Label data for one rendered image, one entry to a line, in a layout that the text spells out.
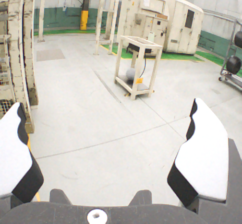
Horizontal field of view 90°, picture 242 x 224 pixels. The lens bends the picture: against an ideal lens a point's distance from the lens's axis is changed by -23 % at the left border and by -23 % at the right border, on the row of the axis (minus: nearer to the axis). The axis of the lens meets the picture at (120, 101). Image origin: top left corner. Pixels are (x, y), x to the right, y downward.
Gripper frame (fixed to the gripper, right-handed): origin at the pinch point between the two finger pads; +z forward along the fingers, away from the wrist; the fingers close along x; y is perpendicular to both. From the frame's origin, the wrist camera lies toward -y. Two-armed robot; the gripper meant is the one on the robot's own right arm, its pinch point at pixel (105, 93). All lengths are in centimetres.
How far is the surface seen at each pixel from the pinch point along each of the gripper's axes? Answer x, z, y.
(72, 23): -243, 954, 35
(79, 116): -39, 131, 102
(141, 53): 36, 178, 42
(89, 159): -23, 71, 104
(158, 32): 129, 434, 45
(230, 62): 319, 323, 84
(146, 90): 48, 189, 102
